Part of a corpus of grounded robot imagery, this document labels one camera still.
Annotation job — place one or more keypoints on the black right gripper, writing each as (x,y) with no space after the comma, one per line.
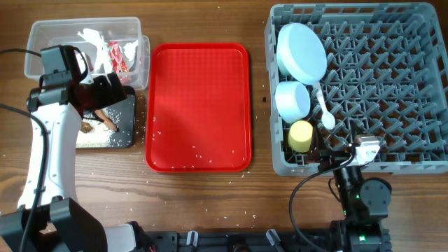
(333,159)

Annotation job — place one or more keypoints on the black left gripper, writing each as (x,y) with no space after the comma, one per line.
(107,98)

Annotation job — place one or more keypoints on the brown carrot piece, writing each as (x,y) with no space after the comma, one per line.
(105,119)

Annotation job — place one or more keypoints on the white plastic spoon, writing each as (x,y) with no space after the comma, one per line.
(327,118)

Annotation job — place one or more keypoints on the yellow plastic cup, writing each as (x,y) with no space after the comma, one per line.
(300,136)

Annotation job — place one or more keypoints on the brown food scrap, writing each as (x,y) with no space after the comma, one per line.
(86,127)

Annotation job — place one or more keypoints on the white rice grains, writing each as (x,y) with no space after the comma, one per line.
(98,134)

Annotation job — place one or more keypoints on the light blue bowl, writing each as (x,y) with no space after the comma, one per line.
(292,101)

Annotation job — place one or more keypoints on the large light blue plate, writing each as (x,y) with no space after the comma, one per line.
(300,54)

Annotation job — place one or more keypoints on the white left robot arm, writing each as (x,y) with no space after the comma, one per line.
(48,216)

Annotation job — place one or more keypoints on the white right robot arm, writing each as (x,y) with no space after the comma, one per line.
(364,200)

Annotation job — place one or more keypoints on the black waste tray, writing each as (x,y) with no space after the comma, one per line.
(124,119)

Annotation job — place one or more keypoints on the clear plastic waste bin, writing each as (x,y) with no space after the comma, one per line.
(47,36)

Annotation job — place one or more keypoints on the grey dishwasher rack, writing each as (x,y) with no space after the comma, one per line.
(386,75)

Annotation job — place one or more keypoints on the white crumpled paper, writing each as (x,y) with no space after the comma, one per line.
(102,62)

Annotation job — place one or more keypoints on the red snack wrapper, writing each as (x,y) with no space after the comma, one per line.
(118,61)

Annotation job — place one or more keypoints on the red serving tray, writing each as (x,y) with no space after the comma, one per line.
(199,108)

